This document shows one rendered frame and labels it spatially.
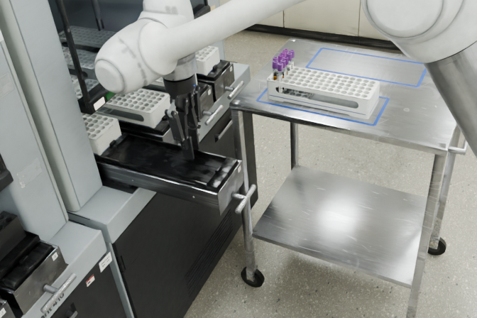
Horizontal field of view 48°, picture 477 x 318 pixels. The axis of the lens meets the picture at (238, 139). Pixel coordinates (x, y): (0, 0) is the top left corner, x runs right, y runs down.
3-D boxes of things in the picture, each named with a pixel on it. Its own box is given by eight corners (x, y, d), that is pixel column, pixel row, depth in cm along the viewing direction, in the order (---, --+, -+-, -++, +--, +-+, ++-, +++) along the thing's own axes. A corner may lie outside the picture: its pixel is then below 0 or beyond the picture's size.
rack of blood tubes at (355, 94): (266, 98, 154) (265, 79, 151) (280, 81, 161) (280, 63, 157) (368, 119, 142) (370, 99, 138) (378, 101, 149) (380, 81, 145)
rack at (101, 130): (16, 136, 151) (9, 118, 147) (41, 118, 158) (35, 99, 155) (101, 159, 140) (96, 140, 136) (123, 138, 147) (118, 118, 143)
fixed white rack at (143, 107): (70, 112, 159) (65, 94, 156) (91, 95, 166) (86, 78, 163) (155, 132, 148) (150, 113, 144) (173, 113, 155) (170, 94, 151)
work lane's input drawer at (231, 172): (10, 157, 155) (-1, 131, 150) (42, 130, 165) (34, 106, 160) (236, 221, 127) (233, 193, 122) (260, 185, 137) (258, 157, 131)
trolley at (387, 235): (240, 284, 203) (219, 101, 155) (288, 206, 235) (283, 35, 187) (421, 351, 176) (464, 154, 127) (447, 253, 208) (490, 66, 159)
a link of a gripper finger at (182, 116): (188, 97, 126) (185, 99, 125) (191, 138, 131) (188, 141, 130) (174, 94, 128) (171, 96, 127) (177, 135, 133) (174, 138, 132)
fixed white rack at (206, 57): (129, 65, 181) (125, 48, 177) (145, 52, 188) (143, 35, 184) (206, 79, 169) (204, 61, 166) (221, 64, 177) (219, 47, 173)
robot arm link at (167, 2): (165, 37, 126) (135, 64, 117) (154, -28, 117) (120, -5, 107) (206, 42, 122) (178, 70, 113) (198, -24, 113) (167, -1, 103)
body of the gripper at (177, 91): (174, 62, 128) (179, 95, 134) (155, 79, 122) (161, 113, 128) (201, 67, 125) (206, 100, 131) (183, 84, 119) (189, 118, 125)
